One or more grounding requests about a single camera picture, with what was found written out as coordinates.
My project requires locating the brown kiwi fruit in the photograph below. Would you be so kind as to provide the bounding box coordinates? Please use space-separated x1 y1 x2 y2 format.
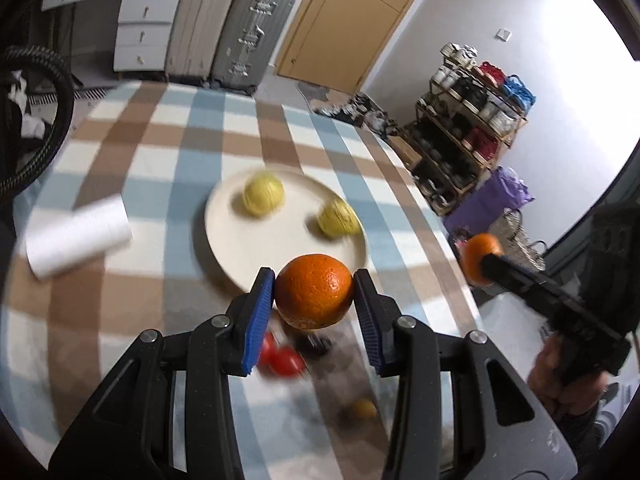
346 398 378 422

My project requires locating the orange mandarin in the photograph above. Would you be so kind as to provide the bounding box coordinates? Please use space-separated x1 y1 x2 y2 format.
274 254 354 330
460 233 506 286

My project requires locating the red tomato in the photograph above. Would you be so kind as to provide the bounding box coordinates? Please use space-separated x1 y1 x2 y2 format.
258 330 279 367
269 347 306 377

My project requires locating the small yellow-green lemon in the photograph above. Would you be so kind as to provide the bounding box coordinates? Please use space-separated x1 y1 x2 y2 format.
317 198 361 238

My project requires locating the large green wrinkled citrus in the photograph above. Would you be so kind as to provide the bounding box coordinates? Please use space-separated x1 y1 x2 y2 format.
242 171 285 218

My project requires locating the right hand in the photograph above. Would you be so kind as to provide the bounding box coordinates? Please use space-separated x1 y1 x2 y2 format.
527 335 608 418

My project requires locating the woven basket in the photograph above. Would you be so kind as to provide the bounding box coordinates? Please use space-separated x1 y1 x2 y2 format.
489 208 548 272

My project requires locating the purple bag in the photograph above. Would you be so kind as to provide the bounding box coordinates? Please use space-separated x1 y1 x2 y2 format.
444 166 535 235

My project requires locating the checkered tablecloth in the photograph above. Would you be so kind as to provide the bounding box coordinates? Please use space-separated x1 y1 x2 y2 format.
1 82 480 464

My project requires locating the white paper towel roll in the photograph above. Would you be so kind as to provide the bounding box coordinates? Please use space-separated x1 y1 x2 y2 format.
25 194 132 281

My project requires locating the cream round plate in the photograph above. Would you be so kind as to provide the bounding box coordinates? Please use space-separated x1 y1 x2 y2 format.
204 166 370 292

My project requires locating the wooden shoe rack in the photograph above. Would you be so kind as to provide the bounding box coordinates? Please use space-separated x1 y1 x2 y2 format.
404 42 536 217

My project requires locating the wooden door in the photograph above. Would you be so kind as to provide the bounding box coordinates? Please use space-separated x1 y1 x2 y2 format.
277 0 414 93

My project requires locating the silver grey suitcase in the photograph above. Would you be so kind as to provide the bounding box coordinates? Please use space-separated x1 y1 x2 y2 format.
209 0 295 96

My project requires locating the white drawer cabinet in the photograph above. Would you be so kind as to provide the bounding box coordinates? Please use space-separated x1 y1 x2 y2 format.
41 0 179 73

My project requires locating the beige suitcase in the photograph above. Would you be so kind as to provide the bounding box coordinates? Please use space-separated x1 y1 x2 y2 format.
165 0 232 79

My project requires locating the black braided cable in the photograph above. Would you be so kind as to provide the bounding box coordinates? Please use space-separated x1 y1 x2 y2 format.
0 45 76 206

